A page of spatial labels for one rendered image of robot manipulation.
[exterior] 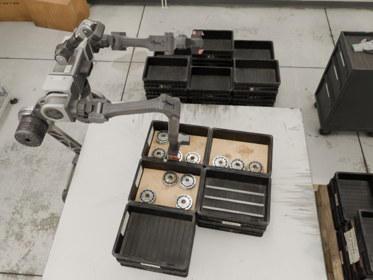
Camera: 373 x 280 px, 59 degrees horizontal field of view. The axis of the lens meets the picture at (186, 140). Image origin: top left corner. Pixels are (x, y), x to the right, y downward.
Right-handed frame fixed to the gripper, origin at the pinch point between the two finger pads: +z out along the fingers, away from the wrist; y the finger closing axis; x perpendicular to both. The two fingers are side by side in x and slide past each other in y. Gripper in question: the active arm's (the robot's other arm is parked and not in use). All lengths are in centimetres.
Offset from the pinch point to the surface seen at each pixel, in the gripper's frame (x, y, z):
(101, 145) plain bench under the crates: 56, 10, 20
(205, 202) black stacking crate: -24.6, -26.0, 4.5
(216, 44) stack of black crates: -8, 157, 34
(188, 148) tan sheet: -7.5, 9.7, 4.1
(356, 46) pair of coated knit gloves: -121, 123, -9
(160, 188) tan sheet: 4.2, -21.8, 5.5
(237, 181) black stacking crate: -42.0, -9.0, 3.5
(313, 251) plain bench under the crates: -91, -39, 15
